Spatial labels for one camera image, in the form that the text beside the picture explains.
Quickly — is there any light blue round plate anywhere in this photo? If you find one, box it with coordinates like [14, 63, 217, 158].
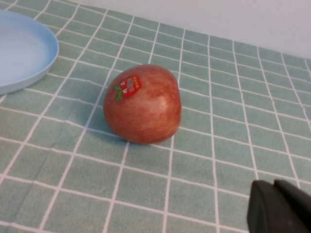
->
[0, 9, 60, 96]

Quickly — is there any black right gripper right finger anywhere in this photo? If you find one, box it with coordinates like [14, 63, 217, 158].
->
[274, 179, 311, 227]

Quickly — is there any green checked tablecloth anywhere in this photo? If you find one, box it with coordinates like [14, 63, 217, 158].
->
[0, 0, 311, 233]

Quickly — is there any red apple with sticker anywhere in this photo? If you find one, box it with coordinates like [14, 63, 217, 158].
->
[103, 64, 182, 145]

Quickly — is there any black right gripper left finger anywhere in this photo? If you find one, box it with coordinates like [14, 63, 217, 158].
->
[246, 180, 311, 233]

